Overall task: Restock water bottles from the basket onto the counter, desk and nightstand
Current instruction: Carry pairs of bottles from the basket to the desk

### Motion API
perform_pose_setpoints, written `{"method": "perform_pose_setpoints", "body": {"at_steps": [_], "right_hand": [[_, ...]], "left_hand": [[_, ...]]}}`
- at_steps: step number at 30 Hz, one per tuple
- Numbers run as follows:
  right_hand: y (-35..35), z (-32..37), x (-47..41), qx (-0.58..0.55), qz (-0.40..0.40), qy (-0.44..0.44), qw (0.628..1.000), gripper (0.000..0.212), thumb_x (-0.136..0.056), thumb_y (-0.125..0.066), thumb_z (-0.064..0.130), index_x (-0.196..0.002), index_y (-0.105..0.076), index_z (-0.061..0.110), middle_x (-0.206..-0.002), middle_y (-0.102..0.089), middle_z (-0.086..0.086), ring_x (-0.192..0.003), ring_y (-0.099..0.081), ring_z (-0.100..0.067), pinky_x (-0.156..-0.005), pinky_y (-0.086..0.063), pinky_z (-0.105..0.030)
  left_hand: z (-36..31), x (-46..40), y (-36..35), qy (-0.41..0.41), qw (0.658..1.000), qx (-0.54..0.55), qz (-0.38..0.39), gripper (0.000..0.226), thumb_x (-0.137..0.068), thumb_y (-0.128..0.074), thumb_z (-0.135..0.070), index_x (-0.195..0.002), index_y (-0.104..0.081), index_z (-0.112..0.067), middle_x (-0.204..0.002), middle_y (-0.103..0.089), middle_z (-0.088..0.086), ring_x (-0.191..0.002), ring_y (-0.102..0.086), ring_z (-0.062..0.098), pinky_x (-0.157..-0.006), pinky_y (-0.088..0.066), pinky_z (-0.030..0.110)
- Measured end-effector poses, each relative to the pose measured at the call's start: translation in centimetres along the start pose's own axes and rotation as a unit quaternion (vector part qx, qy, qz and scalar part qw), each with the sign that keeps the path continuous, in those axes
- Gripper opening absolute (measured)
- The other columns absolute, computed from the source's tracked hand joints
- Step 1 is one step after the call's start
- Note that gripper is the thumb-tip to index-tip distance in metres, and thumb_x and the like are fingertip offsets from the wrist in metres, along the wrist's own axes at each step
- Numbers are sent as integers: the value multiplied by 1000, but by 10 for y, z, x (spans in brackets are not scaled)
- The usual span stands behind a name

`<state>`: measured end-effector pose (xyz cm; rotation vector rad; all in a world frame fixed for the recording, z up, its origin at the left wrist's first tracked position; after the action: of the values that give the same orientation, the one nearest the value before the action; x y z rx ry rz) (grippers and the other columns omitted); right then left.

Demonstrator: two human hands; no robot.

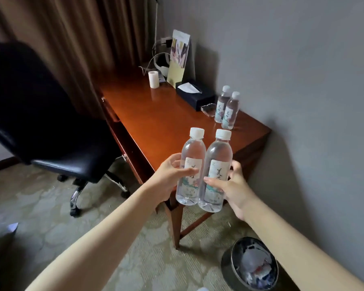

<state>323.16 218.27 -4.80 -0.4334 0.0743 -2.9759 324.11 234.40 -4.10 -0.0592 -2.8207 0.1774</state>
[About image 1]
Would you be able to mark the person's right hand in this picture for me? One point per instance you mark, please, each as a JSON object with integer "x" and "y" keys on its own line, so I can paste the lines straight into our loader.
{"x": 236, "y": 190}

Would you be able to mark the person's left hand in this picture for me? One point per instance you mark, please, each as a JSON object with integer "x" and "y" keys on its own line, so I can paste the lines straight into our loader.
{"x": 162, "y": 181}

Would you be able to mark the person's left thumb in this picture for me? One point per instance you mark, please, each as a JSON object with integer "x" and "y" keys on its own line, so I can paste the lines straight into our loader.
{"x": 184, "y": 173}

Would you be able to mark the person's right thumb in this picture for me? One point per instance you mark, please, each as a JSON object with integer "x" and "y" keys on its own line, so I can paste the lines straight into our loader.
{"x": 216, "y": 183}

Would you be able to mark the clear plastic water bottle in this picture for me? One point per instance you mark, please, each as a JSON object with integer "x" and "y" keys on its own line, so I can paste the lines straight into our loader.
{"x": 222, "y": 104}
{"x": 231, "y": 111}
{"x": 215, "y": 175}
{"x": 190, "y": 169}

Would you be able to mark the person's left forearm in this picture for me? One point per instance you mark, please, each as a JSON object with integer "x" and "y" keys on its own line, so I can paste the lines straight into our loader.
{"x": 103, "y": 239}

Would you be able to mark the person's right forearm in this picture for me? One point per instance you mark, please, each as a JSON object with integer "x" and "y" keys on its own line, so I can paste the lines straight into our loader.
{"x": 294, "y": 248}

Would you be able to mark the wooden desk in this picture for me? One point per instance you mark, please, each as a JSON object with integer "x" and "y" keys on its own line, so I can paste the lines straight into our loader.
{"x": 170, "y": 118}

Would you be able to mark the glass ashtray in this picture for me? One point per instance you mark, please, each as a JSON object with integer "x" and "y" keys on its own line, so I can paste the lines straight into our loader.
{"x": 208, "y": 109}

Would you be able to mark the black tissue box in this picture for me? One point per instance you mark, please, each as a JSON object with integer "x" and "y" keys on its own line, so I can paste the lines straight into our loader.
{"x": 195, "y": 95}

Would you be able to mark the black waste bin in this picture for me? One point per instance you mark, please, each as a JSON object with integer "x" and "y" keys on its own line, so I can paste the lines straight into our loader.
{"x": 248, "y": 265}

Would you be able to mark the white paper cup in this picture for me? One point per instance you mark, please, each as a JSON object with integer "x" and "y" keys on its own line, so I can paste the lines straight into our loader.
{"x": 153, "y": 79}

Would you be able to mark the printed card stand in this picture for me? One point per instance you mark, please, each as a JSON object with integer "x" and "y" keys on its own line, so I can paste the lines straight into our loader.
{"x": 178, "y": 59}

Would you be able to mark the black power adapter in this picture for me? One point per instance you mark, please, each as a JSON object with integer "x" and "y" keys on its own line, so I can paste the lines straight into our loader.
{"x": 168, "y": 42}

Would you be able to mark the black office chair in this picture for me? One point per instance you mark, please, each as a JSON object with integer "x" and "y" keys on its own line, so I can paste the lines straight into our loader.
{"x": 39, "y": 118}

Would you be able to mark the brown curtain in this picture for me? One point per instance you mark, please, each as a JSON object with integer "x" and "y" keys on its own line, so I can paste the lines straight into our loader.
{"x": 63, "y": 42}

